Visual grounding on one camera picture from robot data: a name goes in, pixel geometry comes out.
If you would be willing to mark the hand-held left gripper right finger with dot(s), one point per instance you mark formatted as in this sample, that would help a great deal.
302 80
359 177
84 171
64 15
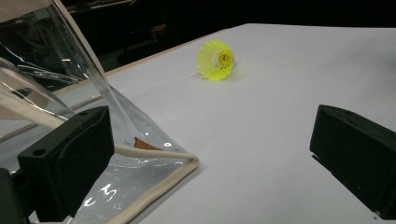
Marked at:
358 149

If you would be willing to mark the yellow shuttlecock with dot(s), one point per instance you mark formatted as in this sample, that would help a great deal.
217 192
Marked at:
214 60

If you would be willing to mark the clear plastic bag beige trim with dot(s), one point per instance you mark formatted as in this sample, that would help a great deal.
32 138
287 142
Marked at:
130 130

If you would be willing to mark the white board sheet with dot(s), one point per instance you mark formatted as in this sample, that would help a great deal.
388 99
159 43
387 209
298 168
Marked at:
264 99

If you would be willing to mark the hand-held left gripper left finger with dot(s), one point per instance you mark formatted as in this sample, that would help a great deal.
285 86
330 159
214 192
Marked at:
67 161

